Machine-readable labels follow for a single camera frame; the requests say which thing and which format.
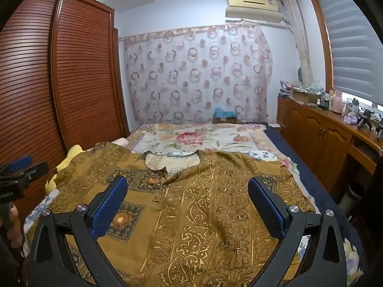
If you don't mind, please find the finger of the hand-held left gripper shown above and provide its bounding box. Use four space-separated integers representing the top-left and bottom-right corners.
0 156 49 187

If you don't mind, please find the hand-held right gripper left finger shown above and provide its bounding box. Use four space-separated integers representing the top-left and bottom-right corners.
28 175 129 287

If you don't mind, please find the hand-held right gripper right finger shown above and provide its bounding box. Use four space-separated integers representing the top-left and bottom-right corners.
248 176 348 287

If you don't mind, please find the golden patterned garment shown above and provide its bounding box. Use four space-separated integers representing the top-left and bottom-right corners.
25 142 318 287

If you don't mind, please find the person's left forearm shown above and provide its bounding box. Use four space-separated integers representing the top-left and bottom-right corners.
0 230 29 287

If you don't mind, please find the person's left hand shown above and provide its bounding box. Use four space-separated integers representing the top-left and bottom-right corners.
1 205 25 250

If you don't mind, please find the blue floral bed sheet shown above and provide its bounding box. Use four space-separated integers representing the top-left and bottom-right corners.
23 149 368 287

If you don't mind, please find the yellow plush toy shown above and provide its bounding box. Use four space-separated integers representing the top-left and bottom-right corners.
45 145 83 193

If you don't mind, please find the navy mattress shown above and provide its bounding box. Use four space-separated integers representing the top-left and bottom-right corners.
265 126 360 264

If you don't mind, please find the grey trash bin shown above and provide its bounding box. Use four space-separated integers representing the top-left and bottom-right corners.
339 181 367 216

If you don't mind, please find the wooden sideboard cabinet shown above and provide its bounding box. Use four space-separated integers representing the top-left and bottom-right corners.
277 94 383 198

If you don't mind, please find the cardboard box with blue bag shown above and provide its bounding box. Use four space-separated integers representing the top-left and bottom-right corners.
213 106 238 124

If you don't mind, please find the wooden slatted wardrobe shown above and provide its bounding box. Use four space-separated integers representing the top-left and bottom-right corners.
0 0 130 231

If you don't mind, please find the pink floral blanket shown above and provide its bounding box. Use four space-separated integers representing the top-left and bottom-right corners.
126 122 300 183

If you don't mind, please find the open cardboard box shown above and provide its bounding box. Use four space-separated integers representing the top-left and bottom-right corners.
292 88 321 105

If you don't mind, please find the pink bottle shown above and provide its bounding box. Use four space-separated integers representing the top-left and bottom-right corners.
332 90 343 115

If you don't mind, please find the circle patterned sheer curtain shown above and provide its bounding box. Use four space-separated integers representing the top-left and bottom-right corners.
120 24 274 126

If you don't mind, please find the tied beige curtain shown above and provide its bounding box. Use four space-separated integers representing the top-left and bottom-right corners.
281 0 315 86

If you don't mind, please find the grey window blind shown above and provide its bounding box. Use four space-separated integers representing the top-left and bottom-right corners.
315 0 383 108

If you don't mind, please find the wall air conditioner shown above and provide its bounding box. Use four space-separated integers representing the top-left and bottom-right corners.
225 0 289 24

